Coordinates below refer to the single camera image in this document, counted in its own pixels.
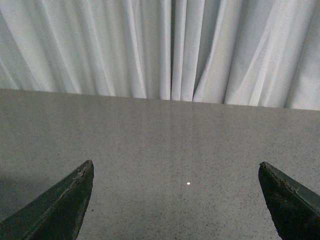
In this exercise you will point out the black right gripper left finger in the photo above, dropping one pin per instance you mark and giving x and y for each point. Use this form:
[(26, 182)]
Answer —
[(56, 214)]

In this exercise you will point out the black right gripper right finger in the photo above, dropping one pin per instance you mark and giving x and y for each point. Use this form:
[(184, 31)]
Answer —
[(294, 208)]

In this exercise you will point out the white pleated curtain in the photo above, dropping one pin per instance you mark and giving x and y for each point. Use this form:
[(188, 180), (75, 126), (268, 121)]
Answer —
[(236, 52)]

